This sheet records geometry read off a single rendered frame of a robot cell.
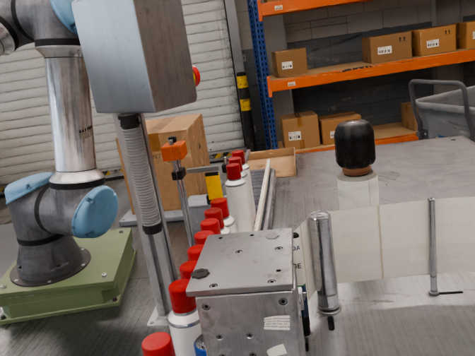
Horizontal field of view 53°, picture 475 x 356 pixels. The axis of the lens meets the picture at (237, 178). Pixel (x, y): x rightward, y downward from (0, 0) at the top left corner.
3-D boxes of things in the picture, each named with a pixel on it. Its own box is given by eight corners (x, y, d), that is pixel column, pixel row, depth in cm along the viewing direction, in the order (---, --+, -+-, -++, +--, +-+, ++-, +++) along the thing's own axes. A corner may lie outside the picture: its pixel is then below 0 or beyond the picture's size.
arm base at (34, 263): (67, 281, 108) (57, 243, 105) (6, 283, 110) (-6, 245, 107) (92, 249, 122) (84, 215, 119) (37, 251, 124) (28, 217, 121)
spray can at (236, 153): (256, 224, 129) (246, 152, 124) (237, 226, 130) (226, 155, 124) (257, 217, 134) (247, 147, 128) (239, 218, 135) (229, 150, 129)
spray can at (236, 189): (254, 245, 117) (242, 166, 111) (233, 246, 118) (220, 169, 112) (255, 236, 122) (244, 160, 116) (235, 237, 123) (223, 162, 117)
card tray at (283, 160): (295, 176, 182) (295, 166, 181) (230, 183, 186) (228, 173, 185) (295, 155, 211) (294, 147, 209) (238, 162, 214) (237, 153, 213)
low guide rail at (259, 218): (243, 344, 78) (241, 334, 78) (236, 345, 78) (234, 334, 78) (271, 164, 180) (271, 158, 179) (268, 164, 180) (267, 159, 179)
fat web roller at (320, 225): (343, 315, 84) (333, 218, 79) (317, 316, 85) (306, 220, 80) (340, 301, 89) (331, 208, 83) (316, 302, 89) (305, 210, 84)
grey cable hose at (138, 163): (160, 234, 81) (135, 114, 75) (141, 236, 82) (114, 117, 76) (165, 226, 85) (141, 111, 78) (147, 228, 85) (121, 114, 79)
